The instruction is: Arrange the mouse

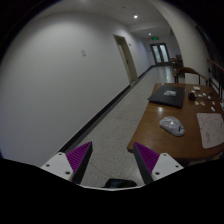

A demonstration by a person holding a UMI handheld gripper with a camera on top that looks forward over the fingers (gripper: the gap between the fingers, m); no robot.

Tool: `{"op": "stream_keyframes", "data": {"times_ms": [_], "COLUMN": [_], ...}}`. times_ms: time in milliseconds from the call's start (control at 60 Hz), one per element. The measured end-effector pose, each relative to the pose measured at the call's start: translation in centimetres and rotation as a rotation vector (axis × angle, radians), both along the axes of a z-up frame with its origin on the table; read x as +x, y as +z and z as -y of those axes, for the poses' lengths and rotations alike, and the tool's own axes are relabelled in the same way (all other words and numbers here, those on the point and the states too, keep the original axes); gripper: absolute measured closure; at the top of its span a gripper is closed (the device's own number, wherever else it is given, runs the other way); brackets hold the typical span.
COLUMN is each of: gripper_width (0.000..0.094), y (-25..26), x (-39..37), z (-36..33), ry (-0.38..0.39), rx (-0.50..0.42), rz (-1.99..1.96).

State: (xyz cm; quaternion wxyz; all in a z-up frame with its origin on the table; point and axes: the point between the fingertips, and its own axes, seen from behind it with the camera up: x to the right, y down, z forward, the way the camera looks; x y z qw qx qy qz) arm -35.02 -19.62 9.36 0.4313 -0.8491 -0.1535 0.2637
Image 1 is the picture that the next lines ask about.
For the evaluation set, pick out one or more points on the round ceiling light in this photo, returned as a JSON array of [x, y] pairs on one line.
[[135, 16]]

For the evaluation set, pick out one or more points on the green exit sign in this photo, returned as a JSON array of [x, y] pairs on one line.
[[155, 38]]

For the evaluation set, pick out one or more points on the pale side door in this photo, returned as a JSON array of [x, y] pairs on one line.
[[126, 58]]

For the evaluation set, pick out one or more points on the transparent grey computer mouse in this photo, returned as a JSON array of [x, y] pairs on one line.
[[172, 125]]

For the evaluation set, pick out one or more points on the small white card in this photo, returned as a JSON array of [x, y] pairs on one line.
[[212, 109], [196, 88]]

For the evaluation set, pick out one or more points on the small black box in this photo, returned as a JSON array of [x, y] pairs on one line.
[[191, 96]]

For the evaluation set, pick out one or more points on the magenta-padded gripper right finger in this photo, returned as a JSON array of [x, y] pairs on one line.
[[165, 165]]

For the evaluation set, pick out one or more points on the glass double door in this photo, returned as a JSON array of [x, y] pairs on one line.
[[160, 53]]

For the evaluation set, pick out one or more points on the metal railing with wooden handrail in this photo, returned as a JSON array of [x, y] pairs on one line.
[[216, 75]]

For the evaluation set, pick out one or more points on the wooden armchair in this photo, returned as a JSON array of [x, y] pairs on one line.
[[188, 71]]

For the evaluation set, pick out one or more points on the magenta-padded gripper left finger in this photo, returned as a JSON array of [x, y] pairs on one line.
[[58, 165]]

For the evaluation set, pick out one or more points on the small beige piece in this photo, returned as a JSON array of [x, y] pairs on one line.
[[196, 103], [202, 104]]

